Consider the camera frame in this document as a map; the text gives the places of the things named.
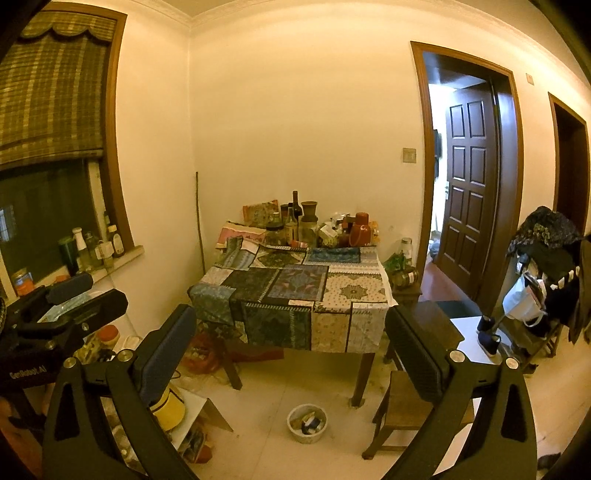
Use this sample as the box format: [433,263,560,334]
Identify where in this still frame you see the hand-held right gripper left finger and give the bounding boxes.
[41,305,200,480]

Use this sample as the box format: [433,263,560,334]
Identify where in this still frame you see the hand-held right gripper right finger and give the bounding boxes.
[383,305,540,480]

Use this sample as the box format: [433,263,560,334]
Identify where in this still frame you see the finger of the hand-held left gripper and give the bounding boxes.
[39,291,129,340]
[25,273,95,305]

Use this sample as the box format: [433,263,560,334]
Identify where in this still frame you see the white plastic bin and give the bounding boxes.
[287,404,329,445]

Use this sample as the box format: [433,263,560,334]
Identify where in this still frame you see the dark green bottle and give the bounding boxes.
[58,236,80,275]

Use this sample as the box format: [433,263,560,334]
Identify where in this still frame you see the white bottle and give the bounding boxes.
[72,227,90,271]

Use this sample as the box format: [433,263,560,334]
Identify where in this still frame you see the light wooden stool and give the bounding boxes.
[361,369,476,461]

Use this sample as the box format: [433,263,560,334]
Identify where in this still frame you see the white cabinet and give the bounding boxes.
[450,316,509,370]

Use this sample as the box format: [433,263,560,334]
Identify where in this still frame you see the dark doormat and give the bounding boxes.
[434,300,482,317]

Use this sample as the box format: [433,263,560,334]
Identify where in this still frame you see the white folded board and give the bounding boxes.
[171,388,234,432]

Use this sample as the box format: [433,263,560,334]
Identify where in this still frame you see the striped round jar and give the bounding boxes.
[392,267,420,289]

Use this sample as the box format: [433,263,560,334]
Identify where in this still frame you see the table with patchwork cloth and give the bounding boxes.
[187,235,399,354]

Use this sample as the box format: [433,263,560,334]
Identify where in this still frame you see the white bag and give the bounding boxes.
[502,272,548,328]

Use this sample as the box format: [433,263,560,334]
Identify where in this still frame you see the thin wooden stick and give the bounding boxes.
[195,172,206,275]

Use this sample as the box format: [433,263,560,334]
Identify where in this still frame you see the red thermos jug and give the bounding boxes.
[348,212,372,246]

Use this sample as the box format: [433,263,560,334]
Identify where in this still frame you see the clothes rack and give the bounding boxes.
[503,249,591,365]

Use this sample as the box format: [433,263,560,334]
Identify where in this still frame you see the grey canister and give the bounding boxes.
[299,217,320,247]

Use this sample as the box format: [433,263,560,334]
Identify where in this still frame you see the floral printed box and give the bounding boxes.
[242,199,280,227]

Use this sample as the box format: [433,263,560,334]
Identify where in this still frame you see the brown panelled door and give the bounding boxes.
[436,85,502,296]

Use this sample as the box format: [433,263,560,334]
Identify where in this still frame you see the dark patterned clothes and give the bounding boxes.
[506,206,583,259]

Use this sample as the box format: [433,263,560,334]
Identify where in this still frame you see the bamboo window blind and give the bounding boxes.
[0,11,116,171]

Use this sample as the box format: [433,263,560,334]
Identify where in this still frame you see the brown window frame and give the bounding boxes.
[0,6,136,259]

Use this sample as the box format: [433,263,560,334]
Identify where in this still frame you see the brown door frame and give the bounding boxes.
[410,41,525,305]
[548,92,591,236]

